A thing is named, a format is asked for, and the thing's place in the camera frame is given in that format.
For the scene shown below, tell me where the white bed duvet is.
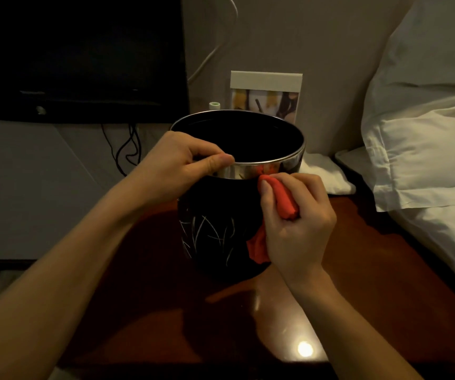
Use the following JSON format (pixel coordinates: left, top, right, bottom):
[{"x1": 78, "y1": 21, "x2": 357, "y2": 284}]
[{"x1": 389, "y1": 202, "x2": 455, "y2": 298}]

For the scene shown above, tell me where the person's left hand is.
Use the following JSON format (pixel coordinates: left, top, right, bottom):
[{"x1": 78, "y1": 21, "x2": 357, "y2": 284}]
[{"x1": 132, "y1": 130, "x2": 236, "y2": 211}]

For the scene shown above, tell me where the white picture card stand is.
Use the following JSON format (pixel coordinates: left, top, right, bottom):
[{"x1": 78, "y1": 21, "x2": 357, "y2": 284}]
[{"x1": 229, "y1": 70, "x2": 303, "y2": 125}]

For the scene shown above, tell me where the red cleaning cloth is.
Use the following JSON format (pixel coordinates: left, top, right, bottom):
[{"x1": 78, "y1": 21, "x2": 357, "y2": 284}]
[{"x1": 246, "y1": 165, "x2": 301, "y2": 265}]

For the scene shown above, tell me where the black television screen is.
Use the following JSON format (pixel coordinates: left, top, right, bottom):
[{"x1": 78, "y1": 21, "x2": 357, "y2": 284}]
[{"x1": 0, "y1": 0, "x2": 191, "y2": 125}]

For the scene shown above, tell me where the person's right hand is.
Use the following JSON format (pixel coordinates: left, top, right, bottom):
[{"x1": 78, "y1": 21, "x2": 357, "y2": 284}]
[{"x1": 257, "y1": 172, "x2": 337, "y2": 289}]

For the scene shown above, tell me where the person's left forearm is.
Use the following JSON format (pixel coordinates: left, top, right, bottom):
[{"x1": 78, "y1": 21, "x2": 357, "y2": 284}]
[{"x1": 0, "y1": 172, "x2": 154, "y2": 380}]

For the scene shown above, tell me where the small white folded cloth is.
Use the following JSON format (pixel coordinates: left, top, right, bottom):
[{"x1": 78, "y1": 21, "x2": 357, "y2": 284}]
[{"x1": 299, "y1": 152, "x2": 357, "y2": 195}]

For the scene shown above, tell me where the large white pillow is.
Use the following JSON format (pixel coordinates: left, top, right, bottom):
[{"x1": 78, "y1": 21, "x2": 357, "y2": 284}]
[{"x1": 361, "y1": 0, "x2": 455, "y2": 213}]

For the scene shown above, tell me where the person's right forearm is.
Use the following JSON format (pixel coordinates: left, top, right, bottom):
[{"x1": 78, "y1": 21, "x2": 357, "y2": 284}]
[{"x1": 286, "y1": 266, "x2": 424, "y2": 380}]

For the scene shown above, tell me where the black bin with silver rim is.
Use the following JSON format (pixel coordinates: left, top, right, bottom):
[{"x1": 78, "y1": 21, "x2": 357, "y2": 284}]
[{"x1": 170, "y1": 109, "x2": 306, "y2": 284}]

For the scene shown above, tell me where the white cable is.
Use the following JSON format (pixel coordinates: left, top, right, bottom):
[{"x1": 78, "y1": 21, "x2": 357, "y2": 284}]
[{"x1": 187, "y1": 0, "x2": 239, "y2": 84}]

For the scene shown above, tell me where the black cable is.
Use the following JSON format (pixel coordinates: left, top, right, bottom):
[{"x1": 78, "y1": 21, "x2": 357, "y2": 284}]
[
  {"x1": 100, "y1": 123, "x2": 128, "y2": 177},
  {"x1": 126, "y1": 123, "x2": 143, "y2": 167}
]

